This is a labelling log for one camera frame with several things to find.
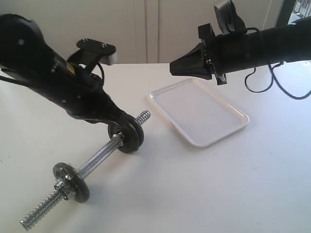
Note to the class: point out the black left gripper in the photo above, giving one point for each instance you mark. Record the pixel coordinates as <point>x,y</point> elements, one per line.
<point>67,85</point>

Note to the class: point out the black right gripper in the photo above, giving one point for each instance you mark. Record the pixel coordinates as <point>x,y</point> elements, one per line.
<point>220,54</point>

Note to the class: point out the black weight plate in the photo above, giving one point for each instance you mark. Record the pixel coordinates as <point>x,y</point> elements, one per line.
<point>66,171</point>
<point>115,129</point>
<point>138,133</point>

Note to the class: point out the chrome threaded dumbbell bar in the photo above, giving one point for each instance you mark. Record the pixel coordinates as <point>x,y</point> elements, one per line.
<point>52,199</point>

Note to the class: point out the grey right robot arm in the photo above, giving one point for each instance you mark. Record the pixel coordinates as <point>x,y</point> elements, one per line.
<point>289,43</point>

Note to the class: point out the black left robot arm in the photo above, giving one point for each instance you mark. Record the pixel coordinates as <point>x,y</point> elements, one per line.
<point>19,32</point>

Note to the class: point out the white plastic tray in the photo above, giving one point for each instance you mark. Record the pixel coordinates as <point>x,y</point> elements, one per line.
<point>198,112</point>

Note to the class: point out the chrome spin-lock collar nut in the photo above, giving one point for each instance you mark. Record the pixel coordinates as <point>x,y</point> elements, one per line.
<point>65,189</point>

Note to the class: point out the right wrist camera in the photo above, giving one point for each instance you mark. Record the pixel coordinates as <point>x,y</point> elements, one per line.
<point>227,17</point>

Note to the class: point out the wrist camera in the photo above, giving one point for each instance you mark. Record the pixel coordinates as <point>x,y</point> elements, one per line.
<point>227,17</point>
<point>91,52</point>

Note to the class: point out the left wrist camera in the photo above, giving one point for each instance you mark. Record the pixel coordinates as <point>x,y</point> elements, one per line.
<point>91,52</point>

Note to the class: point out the dark window frame post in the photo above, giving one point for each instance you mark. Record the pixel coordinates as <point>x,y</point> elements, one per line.
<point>285,12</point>

